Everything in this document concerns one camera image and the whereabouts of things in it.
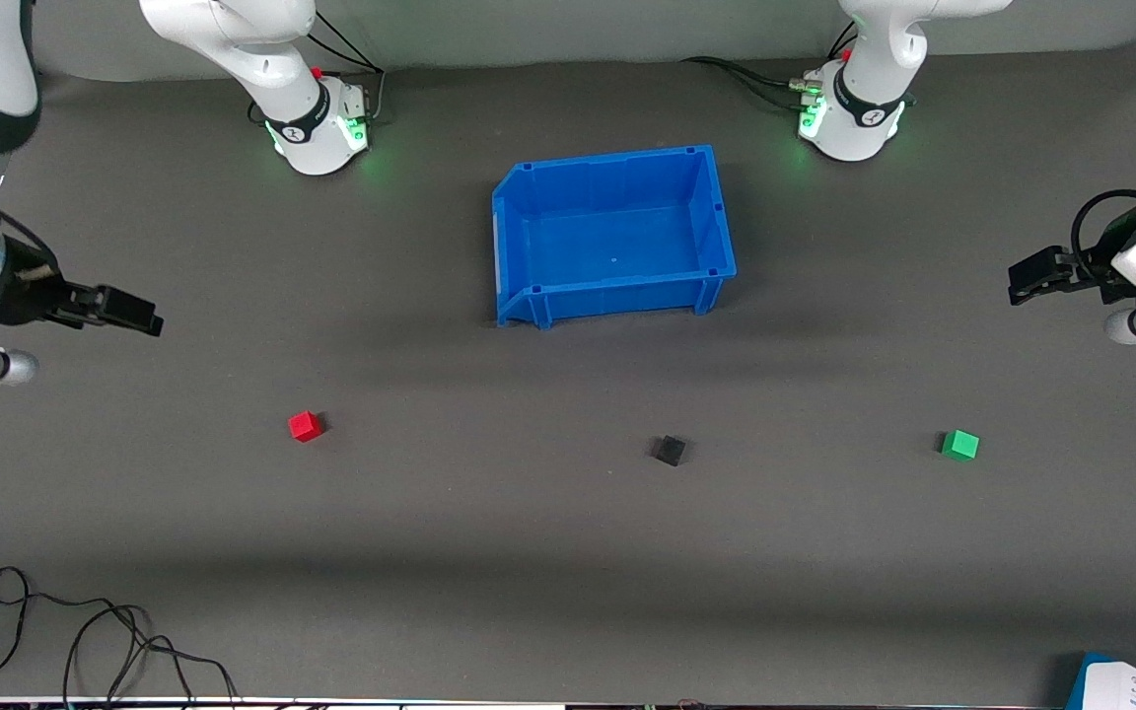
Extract blue plastic storage bin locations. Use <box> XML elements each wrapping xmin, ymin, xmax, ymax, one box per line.
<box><xmin>491</xmin><ymin>145</ymin><xmax>738</xmax><ymax>329</ymax></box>

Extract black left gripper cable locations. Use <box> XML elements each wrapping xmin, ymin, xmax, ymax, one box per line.
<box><xmin>1070</xmin><ymin>189</ymin><xmax>1136</xmax><ymax>263</ymax></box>

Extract black right arm base cable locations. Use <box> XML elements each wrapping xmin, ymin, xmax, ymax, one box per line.
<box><xmin>306</xmin><ymin>10</ymin><xmax>388</xmax><ymax>125</ymax></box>

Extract black left arm base cable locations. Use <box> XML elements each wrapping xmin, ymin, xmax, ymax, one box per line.
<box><xmin>680</xmin><ymin>55</ymin><xmax>822</xmax><ymax>112</ymax></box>

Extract thin black loose cable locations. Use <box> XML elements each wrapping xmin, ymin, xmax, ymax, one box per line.
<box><xmin>0</xmin><ymin>566</ymin><xmax>240</xmax><ymax>707</ymax></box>

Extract black arm base cable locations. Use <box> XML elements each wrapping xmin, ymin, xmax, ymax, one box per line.
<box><xmin>680</xmin><ymin>55</ymin><xmax>822</xmax><ymax>112</ymax></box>
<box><xmin>306</xmin><ymin>10</ymin><xmax>388</xmax><ymax>125</ymax></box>

